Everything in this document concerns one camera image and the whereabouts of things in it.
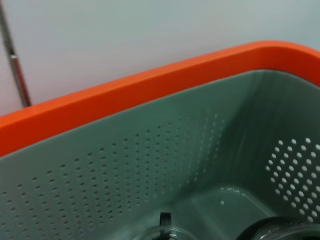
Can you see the grey-green perforated storage bin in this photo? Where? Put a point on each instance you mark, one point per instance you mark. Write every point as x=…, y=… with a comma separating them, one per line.
x=125, y=162

